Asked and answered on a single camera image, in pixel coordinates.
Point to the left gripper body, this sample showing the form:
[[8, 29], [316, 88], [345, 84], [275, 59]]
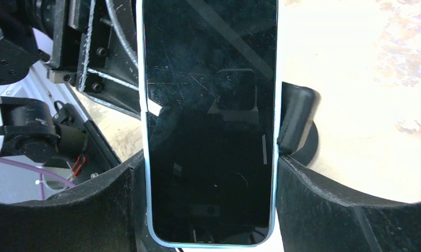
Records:
[[94, 49]]

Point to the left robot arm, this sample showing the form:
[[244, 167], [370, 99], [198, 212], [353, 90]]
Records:
[[42, 130]]

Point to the black phone stand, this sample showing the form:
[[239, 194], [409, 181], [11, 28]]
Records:
[[298, 135]]

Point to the light blue case phone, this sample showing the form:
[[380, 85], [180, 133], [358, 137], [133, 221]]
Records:
[[210, 106]]

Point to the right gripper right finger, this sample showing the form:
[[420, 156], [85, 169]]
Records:
[[316, 213]]

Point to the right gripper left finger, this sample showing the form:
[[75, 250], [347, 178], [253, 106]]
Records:
[[101, 214]]

